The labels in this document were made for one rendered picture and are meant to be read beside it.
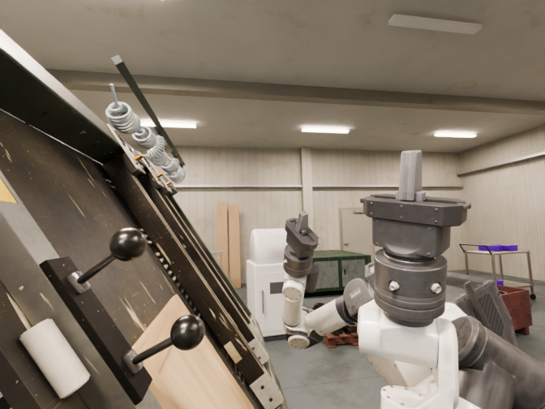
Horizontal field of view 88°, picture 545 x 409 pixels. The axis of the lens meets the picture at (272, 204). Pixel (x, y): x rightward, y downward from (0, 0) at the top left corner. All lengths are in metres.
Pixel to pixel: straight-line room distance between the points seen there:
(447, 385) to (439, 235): 0.19
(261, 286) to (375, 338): 3.71
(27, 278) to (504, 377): 0.69
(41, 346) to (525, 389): 0.67
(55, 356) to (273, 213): 8.34
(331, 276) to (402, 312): 6.42
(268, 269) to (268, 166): 5.16
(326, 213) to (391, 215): 8.71
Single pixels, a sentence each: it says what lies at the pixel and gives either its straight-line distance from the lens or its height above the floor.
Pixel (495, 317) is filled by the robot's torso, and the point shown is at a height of 1.33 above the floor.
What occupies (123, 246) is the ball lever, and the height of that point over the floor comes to 1.54.
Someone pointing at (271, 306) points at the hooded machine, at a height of 0.48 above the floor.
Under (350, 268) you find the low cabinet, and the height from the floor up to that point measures 0.60.
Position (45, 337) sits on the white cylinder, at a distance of 0.40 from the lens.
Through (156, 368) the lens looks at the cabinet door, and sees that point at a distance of 0.58.
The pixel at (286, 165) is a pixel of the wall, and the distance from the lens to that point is 8.93.
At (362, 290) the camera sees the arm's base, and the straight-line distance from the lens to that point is 0.97.
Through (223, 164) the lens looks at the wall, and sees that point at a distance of 8.70.
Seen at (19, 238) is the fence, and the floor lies 1.55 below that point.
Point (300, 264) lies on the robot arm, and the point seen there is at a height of 1.45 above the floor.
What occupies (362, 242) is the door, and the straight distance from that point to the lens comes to 9.51.
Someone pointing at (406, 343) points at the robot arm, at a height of 1.40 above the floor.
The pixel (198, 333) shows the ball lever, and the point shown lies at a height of 1.44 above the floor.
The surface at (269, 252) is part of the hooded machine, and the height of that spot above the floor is 1.21.
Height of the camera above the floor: 1.55
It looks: 5 degrees up
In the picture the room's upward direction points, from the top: 2 degrees counter-clockwise
